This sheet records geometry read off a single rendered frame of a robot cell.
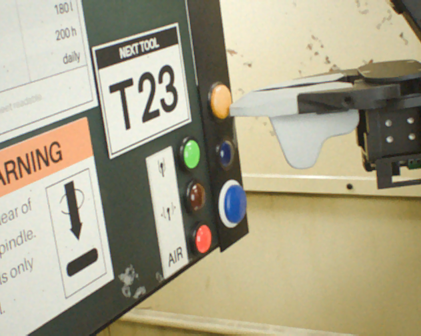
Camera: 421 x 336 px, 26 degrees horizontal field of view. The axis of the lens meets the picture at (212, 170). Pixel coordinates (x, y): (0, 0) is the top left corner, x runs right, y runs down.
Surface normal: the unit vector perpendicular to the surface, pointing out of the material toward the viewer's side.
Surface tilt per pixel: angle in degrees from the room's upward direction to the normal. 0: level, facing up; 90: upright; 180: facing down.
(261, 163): 90
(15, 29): 90
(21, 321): 90
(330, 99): 90
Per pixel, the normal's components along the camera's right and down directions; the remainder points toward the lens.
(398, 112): 0.00, 0.25
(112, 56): 0.86, 0.02
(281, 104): -0.38, 0.29
